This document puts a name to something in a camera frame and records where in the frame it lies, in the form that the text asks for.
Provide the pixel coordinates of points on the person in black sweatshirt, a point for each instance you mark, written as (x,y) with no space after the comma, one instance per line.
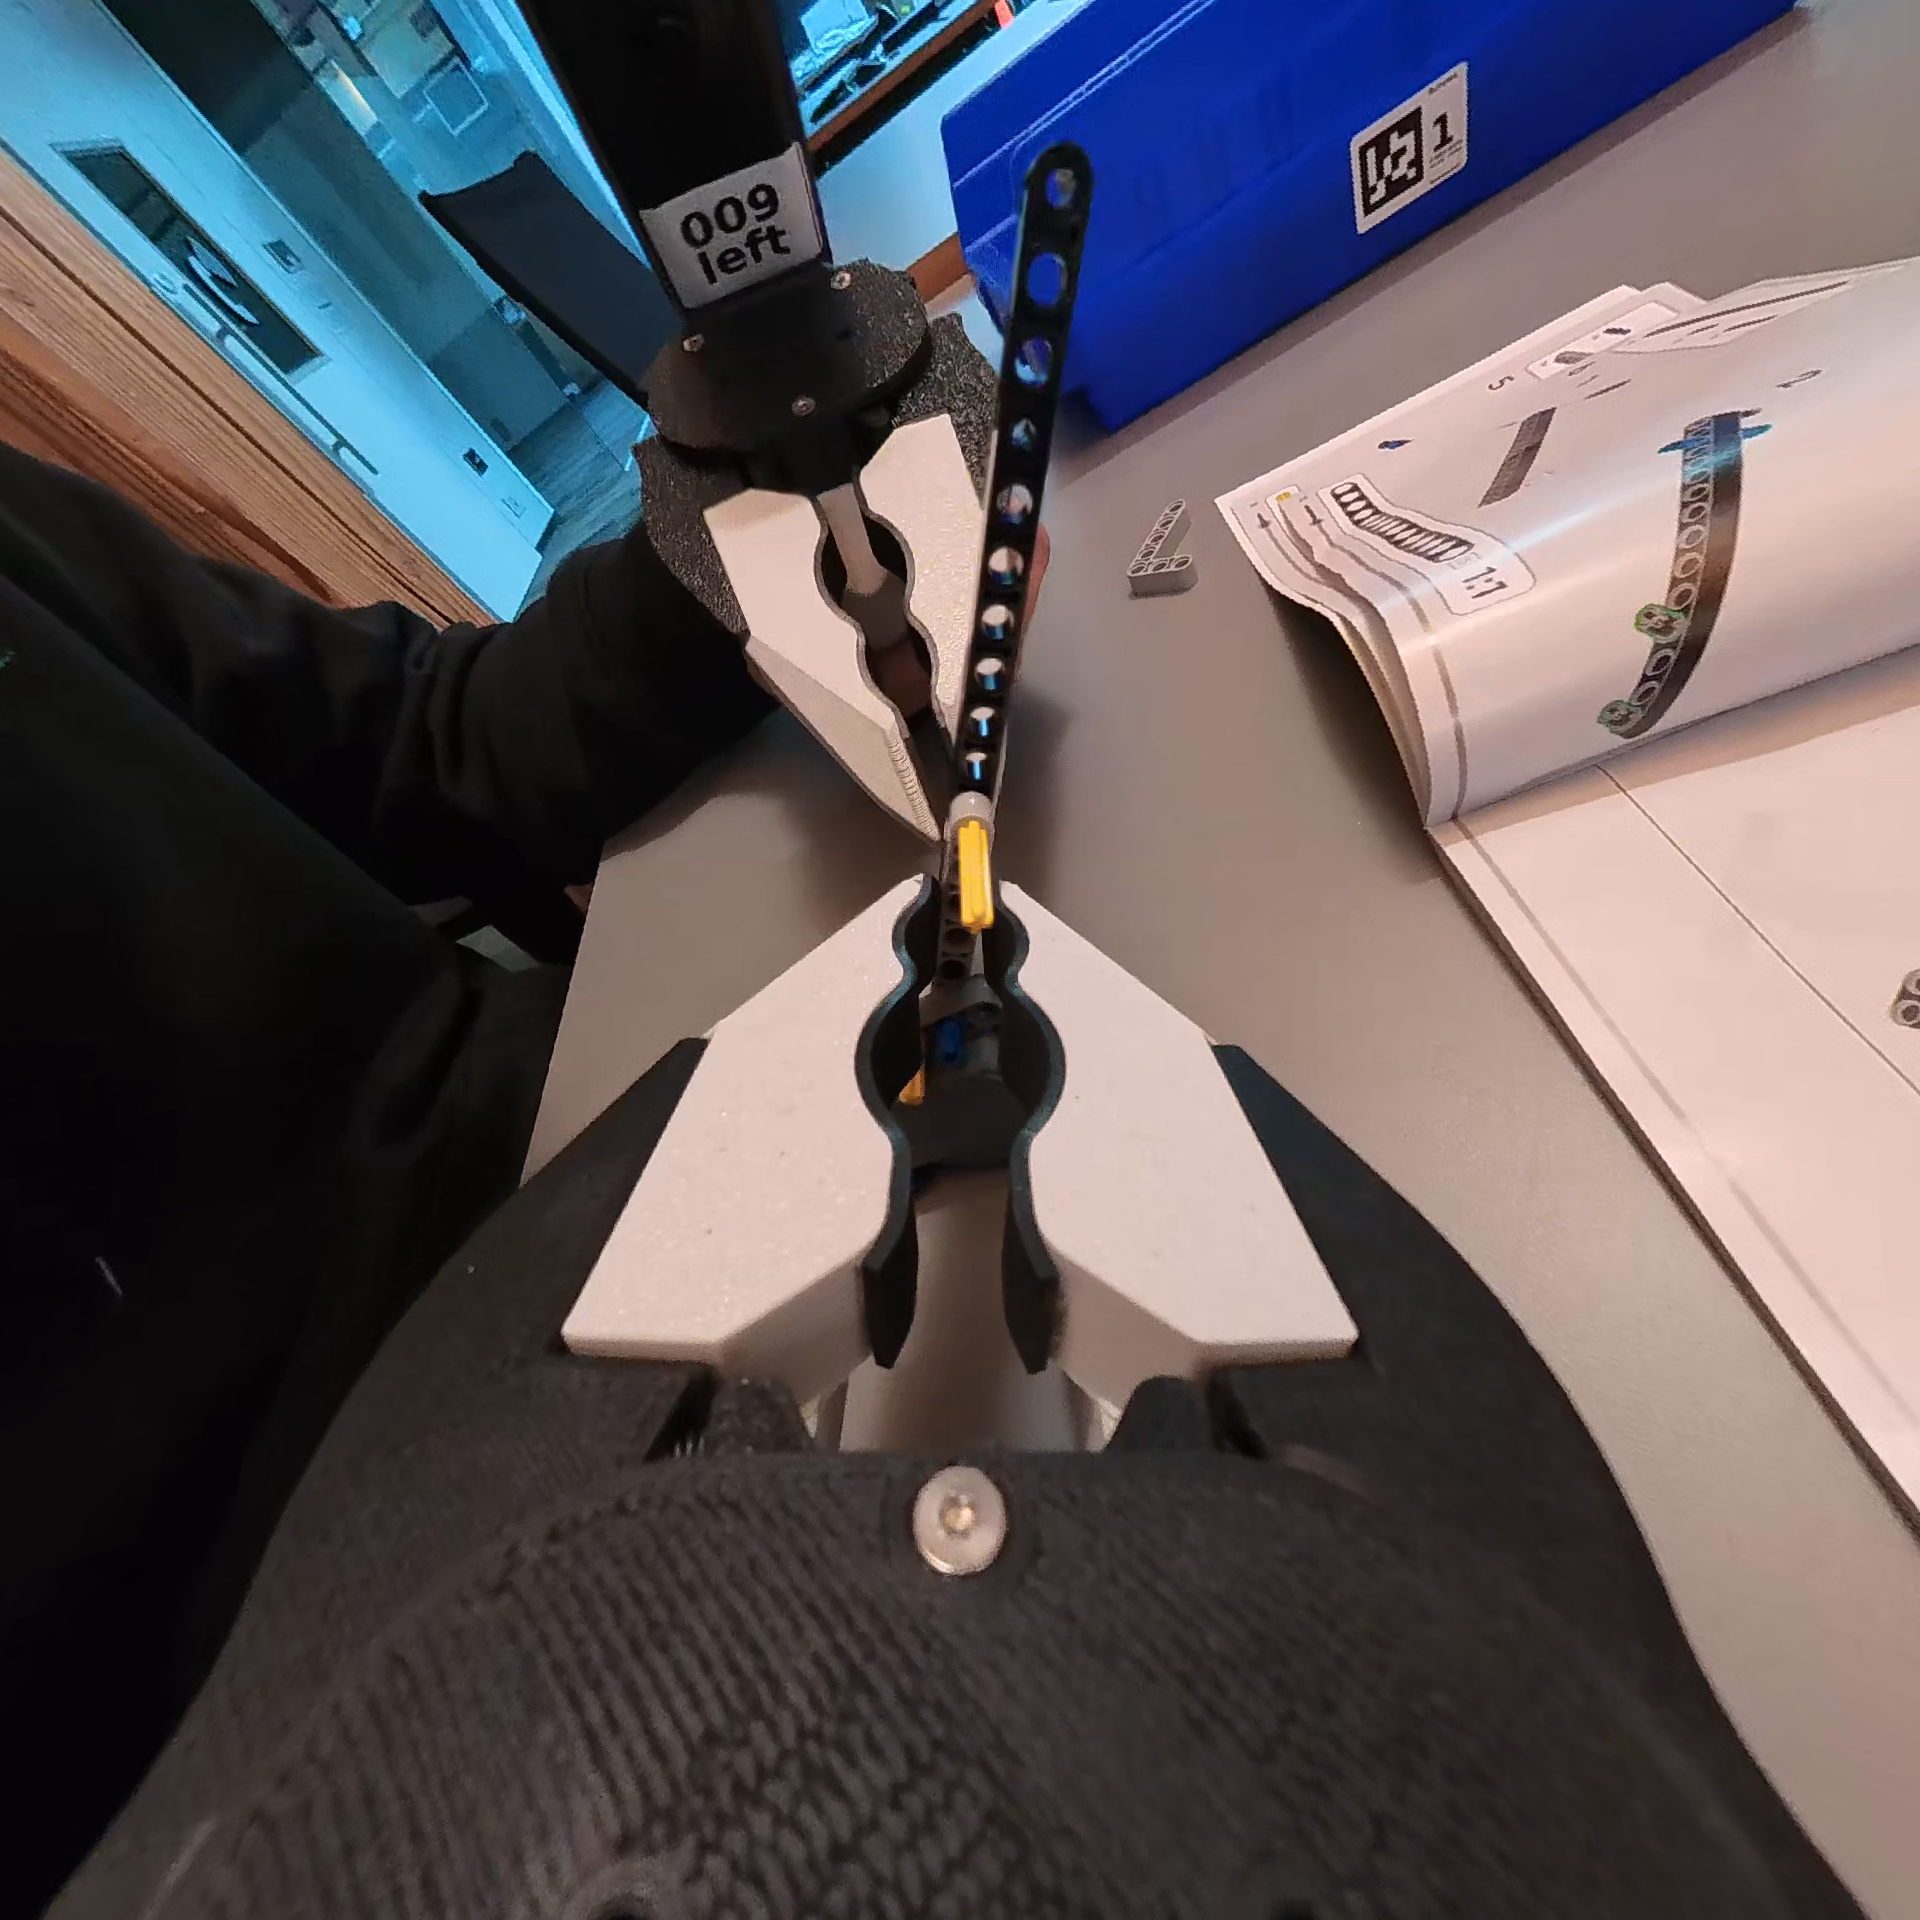
(182,1200)

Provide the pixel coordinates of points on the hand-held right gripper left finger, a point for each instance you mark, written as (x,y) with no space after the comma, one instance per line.
(720,1200)

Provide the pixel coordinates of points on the small grey angled toy beam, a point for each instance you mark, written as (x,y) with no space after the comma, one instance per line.
(1163,551)

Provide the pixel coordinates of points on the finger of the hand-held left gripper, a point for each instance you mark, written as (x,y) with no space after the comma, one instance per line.
(939,525)
(781,616)

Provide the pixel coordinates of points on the grey desk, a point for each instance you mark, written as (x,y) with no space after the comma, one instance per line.
(1276,932)

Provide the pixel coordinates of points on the person's left forearm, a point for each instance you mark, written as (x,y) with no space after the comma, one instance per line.
(494,721)

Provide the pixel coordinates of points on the yellow toy axle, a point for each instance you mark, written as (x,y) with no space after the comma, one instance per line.
(976,878)

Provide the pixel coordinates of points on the black office chair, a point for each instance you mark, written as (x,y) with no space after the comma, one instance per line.
(557,254)

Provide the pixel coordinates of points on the black toy beam assembly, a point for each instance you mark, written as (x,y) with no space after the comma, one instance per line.
(1010,525)

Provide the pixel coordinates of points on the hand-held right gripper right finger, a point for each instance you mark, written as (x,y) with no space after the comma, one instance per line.
(1184,1200)

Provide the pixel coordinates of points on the black wall sign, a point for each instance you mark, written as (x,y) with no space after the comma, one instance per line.
(196,263)

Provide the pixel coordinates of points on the white instruction booklet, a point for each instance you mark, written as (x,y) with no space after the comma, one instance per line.
(1651,629)

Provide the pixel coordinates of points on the blue plastic bin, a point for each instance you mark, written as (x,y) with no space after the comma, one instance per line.
(1231,196)

